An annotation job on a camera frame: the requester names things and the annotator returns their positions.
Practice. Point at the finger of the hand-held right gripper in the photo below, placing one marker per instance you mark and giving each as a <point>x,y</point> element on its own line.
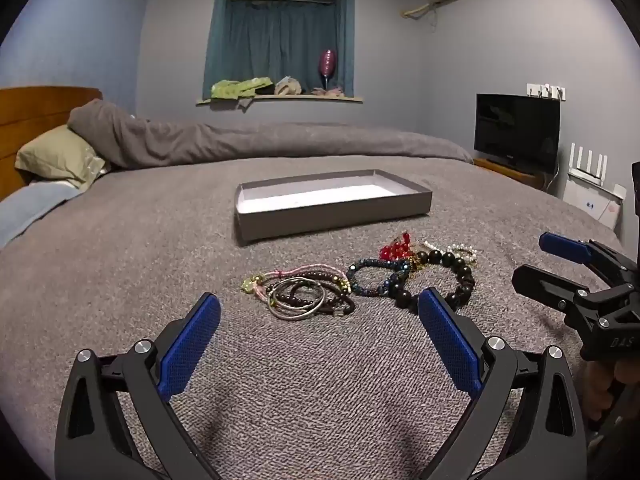
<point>565,246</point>
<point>545,285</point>

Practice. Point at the black television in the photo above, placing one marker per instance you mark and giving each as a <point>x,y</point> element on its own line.
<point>515,130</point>

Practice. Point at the white carton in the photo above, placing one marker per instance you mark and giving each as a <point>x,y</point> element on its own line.
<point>590,202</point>

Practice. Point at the beige cloth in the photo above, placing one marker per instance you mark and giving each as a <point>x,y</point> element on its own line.
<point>287,86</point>

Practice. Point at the wooden headboard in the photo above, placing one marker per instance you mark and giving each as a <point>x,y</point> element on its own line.
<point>30,110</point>

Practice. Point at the white wall hook rack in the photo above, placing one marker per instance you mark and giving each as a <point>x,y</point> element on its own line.
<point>545,91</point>

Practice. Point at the silver bangles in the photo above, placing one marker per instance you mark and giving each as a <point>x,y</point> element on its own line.
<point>280,312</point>

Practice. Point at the pink cloth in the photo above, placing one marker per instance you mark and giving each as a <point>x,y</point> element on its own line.
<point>327,92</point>

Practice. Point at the teal curtain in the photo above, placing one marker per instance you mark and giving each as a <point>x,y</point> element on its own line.
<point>270,40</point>

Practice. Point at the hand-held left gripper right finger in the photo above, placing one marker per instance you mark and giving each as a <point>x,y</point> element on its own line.
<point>450,340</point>

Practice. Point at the grey duvet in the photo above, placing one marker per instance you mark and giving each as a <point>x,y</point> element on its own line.
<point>250,142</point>

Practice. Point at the air conditioner pipe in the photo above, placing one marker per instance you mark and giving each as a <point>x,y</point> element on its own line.
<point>417,10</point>

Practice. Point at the light blue pillow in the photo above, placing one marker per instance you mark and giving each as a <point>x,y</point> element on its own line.
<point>30,205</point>

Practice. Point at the green pillow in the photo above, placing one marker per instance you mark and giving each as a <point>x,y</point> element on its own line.
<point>55,155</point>

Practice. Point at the wooden television stand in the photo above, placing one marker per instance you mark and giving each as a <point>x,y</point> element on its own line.
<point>520,175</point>

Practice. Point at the pink stemmed glass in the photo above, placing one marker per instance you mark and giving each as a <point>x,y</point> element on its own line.
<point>327,62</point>

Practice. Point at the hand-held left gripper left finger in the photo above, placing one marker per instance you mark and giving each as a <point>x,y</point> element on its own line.
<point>190,345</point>

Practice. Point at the white router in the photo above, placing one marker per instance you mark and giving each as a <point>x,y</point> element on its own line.
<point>587,172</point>

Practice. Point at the grey cardboard box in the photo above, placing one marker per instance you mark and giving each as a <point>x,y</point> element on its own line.
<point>325,220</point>

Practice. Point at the wooden window sill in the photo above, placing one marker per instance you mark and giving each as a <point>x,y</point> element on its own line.
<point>300,98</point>

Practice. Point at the green cloth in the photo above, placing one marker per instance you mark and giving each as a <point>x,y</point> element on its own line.
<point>235,89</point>

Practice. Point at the person's right hand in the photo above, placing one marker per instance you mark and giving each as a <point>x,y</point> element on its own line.
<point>602,390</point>

